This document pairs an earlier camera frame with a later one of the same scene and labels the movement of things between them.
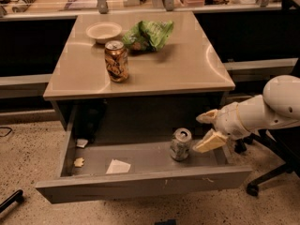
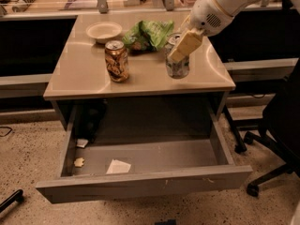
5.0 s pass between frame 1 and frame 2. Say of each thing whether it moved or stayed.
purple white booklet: stayed
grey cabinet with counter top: stayed
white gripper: moved
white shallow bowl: stayed
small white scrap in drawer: stayed
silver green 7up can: moved
